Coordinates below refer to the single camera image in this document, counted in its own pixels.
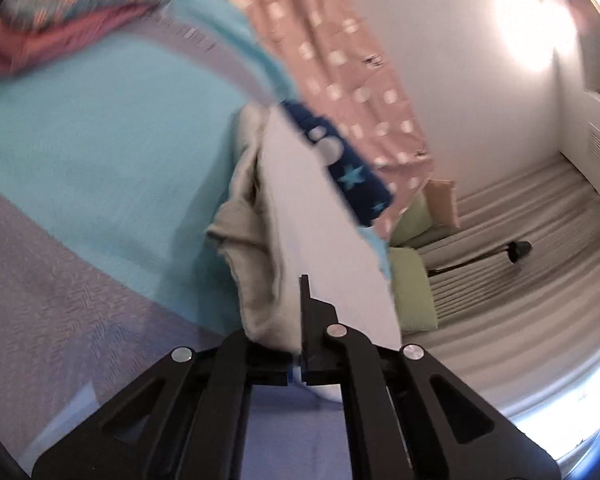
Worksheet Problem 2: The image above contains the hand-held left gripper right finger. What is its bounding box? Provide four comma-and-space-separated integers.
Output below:
299, 274, 561, 480

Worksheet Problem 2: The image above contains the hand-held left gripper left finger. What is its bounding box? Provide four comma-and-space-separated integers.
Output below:
32, 331, 302, 480

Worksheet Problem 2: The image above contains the white ribbed curtain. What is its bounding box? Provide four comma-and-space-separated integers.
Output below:
405, 152, 600, 461

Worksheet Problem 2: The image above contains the pink polka dot fabric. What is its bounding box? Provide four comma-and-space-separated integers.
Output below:
212, 0, 436, 238

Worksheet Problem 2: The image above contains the green pillow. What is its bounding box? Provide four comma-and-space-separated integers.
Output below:
390, 192, 433, 248
390, 247, 441, 333

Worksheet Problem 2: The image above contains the white small garment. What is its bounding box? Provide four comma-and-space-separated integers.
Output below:
205, 107, 402, 403

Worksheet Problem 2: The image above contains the navy star print cloth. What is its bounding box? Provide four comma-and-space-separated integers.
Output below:
280, 100, 396, 228

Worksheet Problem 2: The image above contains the cardboard box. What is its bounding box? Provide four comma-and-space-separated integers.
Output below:
424, 179, 461, 237

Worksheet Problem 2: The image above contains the turquoise and lavender patchwork quilt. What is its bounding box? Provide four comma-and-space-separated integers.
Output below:
0, 0, 396, 480

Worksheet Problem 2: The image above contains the red folded cloth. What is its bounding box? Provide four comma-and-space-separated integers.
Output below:
0, 2, 153, 78

